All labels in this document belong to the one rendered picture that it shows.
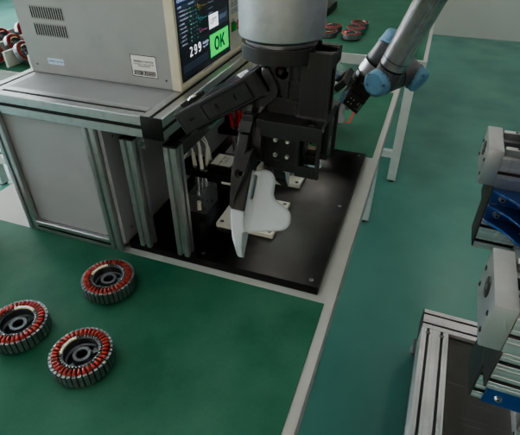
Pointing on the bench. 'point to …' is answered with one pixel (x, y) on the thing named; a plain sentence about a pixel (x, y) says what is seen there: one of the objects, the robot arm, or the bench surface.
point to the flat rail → (194, 137)
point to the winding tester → (113, 40)
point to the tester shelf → (100, 100)
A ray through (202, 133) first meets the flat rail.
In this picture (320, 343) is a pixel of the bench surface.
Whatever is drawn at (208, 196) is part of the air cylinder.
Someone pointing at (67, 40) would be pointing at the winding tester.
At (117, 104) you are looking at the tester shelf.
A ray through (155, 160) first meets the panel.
